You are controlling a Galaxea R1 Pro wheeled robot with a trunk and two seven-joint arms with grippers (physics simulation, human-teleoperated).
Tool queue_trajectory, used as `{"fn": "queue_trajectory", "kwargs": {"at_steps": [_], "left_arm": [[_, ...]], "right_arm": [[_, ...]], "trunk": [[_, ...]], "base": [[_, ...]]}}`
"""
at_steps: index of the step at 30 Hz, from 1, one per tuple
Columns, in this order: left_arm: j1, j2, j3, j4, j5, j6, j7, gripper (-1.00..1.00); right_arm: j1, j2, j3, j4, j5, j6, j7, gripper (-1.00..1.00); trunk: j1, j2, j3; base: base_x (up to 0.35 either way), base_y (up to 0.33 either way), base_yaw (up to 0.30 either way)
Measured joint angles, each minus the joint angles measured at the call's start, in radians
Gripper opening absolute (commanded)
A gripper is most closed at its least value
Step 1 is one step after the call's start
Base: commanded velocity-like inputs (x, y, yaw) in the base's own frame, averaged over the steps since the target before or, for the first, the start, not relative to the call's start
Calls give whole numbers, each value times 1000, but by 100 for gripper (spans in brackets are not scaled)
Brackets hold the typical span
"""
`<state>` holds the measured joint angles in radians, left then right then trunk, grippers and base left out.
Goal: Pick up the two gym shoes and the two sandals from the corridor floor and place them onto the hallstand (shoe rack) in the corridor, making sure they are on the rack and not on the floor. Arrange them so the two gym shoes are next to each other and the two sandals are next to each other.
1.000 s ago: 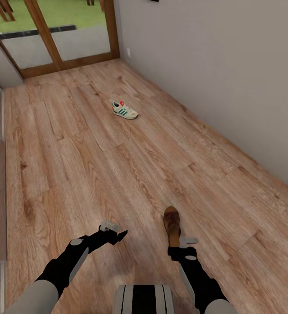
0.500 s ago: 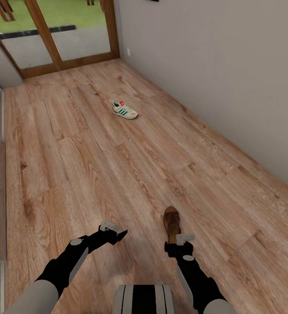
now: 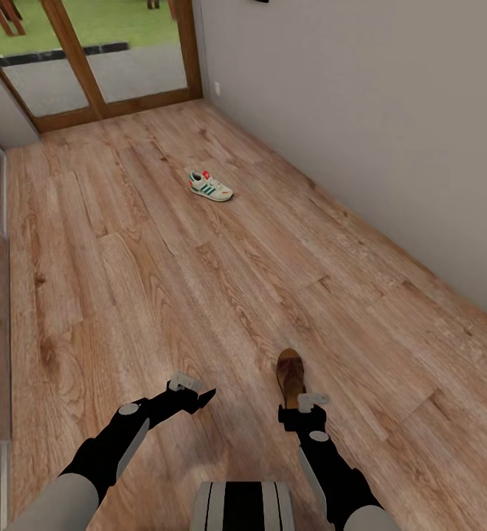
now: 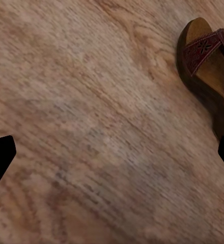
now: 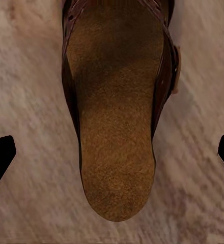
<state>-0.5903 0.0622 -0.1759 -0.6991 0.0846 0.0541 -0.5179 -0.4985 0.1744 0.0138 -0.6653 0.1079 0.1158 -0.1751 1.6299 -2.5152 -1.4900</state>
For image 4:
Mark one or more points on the sandal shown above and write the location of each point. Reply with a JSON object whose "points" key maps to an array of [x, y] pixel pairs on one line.
{"points": [[200, 58]]}

